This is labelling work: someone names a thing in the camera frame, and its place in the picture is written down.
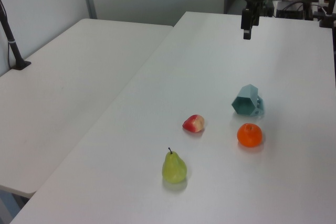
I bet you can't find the teal hexagonal mug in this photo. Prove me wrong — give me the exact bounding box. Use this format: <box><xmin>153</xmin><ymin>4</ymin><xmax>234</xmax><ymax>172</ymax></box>
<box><xmin>231</xmin><ymin>84</ymin><xmax>266</xmax><ymax>118</ymax></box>

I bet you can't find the orange fruit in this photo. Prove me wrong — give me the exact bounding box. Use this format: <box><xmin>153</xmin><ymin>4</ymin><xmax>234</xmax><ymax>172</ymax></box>
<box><xmin>236</xmin><ymin>122</ymin><xmax>264</xmax><ymax>148</ymax></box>

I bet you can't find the red strawberry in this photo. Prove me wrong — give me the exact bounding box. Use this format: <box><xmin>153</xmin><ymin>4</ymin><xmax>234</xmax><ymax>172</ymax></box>
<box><xmin>182</xmin><ymin>114</ymin><xmax>206</xmax><ymax>133</ymax></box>

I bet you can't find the black pole stand with base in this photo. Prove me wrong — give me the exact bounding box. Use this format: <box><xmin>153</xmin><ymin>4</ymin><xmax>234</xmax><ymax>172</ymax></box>
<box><xmin>0</xmin><ymin>0</ymin><xmax>32</xmax><ymax>71</ymax></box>

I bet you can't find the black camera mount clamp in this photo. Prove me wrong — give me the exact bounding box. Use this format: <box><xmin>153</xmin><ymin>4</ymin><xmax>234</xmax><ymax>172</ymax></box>
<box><xmin>312</xmin><ymin>0</ymin><xmax>336</xmax><ymax>28</ymax></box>

